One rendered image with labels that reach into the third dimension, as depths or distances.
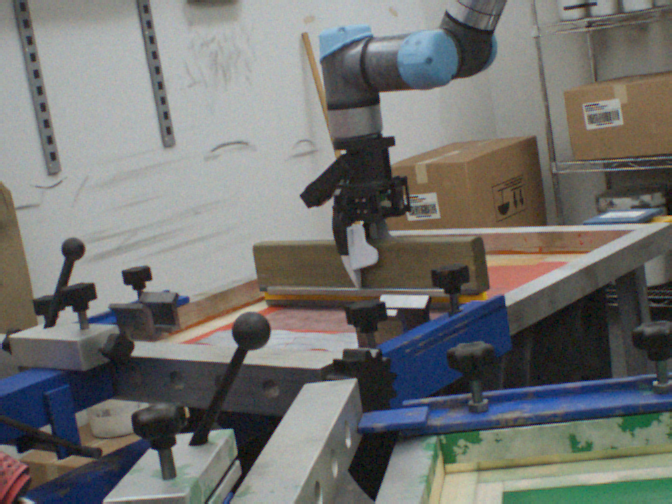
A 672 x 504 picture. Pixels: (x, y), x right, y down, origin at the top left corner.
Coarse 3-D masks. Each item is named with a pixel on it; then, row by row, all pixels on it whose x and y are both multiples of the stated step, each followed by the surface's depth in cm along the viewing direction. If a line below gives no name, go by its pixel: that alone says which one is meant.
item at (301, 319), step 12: (264, 312) 189; (276, 312) 187; (288, 312) 186; (300, 312) 185; (312, 312) 183; (324, 312) 182; (336, 312) 181; (228, 324) 185; (276, 324) 179; (288, 324) 178; (300, 324) 177; (312, 324) 176; (324, 324) 174; (336, 324) 173; (204, 336) 179
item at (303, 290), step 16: (272, 288) 188; (288, 288) 186; (304, 288) 184; (320, 288) 182; (336, 288) 180; (352, 288) 178; (368, 288) 176; (384, 288) 175; (400, 288) 173; (416, 288) 171; (432, 288) 170
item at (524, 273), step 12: (540, 264) 190; (552, 264) 189; (564, 264) 187; (492, 276) 188; (504, 276) 186; (516, 276) 185; (528, 276) 184; (540, 276) 182; (432, 312) 171; (444, 312) 170
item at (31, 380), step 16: (32, 368) 137; (48, 368) 136; (96, 368) 137; (0, 384) 133; (16, 384) 131; (32, 384) 131; (48, 384) 132; (64, 384) 134; (80, 384) 135; (96, 384) 137; (112, 384) 139; (0, 400) 128; (16, 400) 129; (32, 400) 131; (80, 400) 135; (96, 400) 137; (16, 416) 129; (32, 416) 131; (0, 432) 128; (16, 432) 129
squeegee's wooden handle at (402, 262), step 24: (288, 240) 189; (312, 240) 185; (384, 240) 175; (408, 240) 172; (432, 240) 169; (456, 240) 166; (480, 240) 166; (264, 264) 190; (288, 264) 187; (312, 264) 184; (336, 264) 181; (384, 264) 175; (408, 264) 172; (432, 264) 169; (480, 264) 166; (264, 288) 191; (480, 288) 166
